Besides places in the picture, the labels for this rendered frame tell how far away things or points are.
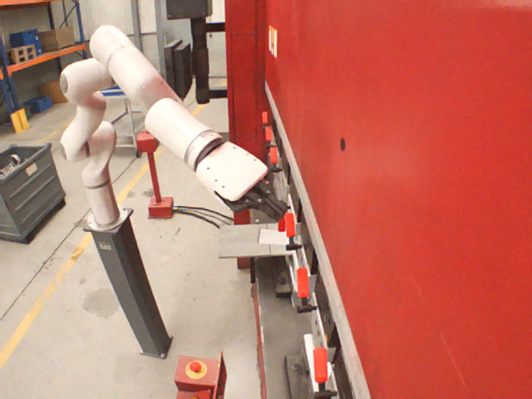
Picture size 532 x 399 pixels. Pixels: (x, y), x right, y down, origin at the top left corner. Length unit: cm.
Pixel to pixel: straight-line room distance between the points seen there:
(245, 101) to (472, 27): 173
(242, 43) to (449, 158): 166
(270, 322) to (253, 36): 138
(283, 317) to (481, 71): 105
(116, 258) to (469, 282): 144
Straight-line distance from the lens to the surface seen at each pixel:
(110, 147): 135
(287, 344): 111
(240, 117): 194
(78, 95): 101
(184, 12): 200
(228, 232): 131
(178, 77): 206
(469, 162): 23
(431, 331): 29
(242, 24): 183
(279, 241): 126
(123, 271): 159
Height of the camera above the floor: 181
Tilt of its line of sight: 33 degrees down
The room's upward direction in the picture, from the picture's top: straight up
